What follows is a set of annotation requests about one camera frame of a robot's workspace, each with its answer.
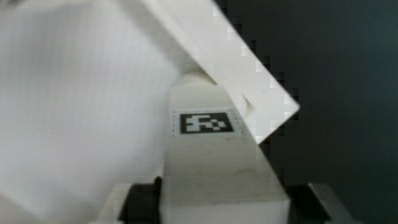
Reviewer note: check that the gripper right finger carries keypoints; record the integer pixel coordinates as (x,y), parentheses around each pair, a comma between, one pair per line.
(316,207)

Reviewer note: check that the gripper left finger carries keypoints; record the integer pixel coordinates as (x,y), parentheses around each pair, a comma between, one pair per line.
(131,205)

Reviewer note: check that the white desk leg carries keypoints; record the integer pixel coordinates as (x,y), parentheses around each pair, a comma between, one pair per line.
(220,187)

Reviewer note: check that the white desk top tray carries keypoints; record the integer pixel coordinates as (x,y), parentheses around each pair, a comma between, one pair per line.
(94,54)

